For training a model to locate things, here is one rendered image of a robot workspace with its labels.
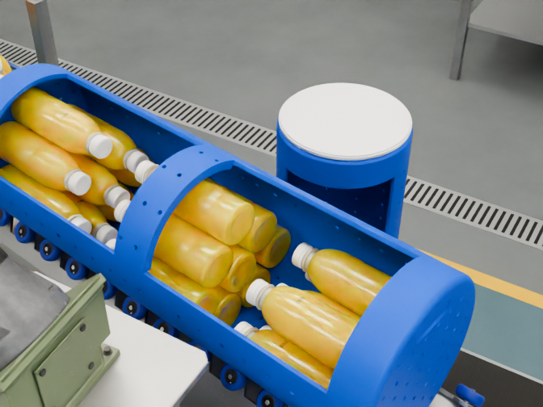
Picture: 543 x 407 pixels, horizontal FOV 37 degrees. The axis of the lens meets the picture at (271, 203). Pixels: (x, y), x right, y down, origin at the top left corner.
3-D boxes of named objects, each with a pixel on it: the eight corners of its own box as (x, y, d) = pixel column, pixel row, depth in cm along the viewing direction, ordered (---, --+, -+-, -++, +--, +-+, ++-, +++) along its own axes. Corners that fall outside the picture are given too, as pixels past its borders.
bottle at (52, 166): (-5, 118, 144) (66, 161, 134) (27, 121, 150) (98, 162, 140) (-15, 156, 145) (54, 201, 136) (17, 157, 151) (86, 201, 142)
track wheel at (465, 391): (477, 407, 119) (484, 395, 119) (451, 391, 122) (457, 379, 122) (482, 409, 123) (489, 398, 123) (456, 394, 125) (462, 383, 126)
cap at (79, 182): (70, 170, 136) (77, 174, 135) (87, 170, 139) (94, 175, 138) (64, 191, 137) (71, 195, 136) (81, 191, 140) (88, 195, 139)
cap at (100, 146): (108, 145, 140) (115, 149, 139) (92, 159, 138) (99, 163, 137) (102, 129, 137) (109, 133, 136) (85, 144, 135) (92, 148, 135)
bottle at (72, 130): (48, 106, 152) (119, 146, 142) (18, 130, 149) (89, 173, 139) (34, 77, 146) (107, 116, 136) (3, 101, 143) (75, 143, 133)
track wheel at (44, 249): (56, 236, 145) (64, 237, 147) (37, 236, 148) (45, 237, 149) (54, 261, 145) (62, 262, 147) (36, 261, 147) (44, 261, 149)
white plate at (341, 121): (263, 93, 175) (263, 97, 175) (302, 166, 154) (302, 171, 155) (381, 74, 181) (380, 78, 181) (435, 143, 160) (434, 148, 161)
